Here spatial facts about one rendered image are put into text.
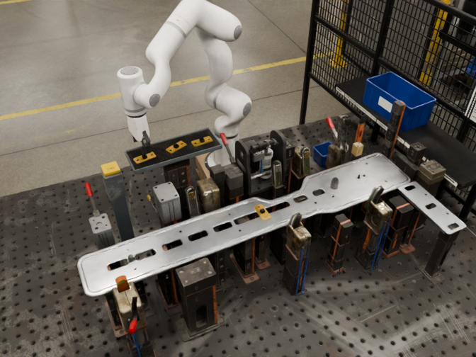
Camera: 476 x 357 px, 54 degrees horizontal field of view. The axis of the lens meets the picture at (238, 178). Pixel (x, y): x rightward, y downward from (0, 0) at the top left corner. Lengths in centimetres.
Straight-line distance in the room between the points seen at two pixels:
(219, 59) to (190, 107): 233
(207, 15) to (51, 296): 127
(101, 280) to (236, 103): 93
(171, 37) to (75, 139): 249
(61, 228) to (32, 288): 33
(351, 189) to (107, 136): 252
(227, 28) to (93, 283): 103
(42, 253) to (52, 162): 173
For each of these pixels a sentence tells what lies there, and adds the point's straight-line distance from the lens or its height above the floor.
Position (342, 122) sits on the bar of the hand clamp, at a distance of 201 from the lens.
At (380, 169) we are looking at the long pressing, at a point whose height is 100.
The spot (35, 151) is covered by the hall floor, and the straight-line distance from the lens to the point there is 405.
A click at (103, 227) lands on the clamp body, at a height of 106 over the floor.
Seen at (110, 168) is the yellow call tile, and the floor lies 116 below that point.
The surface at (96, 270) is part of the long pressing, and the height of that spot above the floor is 100.
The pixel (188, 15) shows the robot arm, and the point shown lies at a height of 166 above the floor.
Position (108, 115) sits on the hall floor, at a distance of 429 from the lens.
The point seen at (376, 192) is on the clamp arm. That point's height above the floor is 110.
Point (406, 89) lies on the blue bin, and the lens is 247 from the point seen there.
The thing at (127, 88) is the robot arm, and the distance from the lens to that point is 164.
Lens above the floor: 232
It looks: 42 degrees down
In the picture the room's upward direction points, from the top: straight up
